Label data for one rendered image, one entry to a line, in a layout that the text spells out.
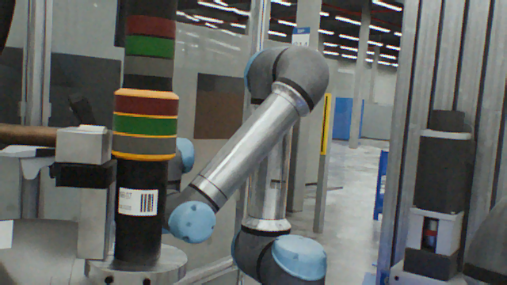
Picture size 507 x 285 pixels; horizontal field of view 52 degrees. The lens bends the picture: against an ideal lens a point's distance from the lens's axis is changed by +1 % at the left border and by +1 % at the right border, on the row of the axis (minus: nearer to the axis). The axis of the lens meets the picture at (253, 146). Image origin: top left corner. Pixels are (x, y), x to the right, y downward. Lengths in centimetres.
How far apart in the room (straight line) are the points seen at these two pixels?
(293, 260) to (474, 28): 58
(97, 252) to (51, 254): 17
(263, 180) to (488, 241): 66
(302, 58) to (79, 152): 75
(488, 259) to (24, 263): 46
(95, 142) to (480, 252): 42
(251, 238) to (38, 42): 61
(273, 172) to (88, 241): 83
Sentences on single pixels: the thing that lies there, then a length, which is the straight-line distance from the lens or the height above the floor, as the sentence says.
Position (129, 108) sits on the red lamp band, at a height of 156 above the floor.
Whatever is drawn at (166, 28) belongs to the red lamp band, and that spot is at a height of 161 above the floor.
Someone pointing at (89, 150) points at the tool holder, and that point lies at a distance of 36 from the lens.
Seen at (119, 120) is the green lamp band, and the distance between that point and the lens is 35.
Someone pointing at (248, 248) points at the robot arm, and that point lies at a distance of 120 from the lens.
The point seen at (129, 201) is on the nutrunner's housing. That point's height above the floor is 149.
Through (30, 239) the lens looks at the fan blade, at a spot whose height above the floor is 142.
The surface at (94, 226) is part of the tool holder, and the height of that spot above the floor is 147.
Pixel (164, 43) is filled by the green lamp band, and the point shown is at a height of 160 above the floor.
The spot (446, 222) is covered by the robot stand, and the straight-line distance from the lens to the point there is 105.
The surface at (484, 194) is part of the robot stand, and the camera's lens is 112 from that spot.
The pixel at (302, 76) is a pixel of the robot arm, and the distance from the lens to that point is 103.
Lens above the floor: 157
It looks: 5 degrees down
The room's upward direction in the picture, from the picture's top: 5 degrees clockwise
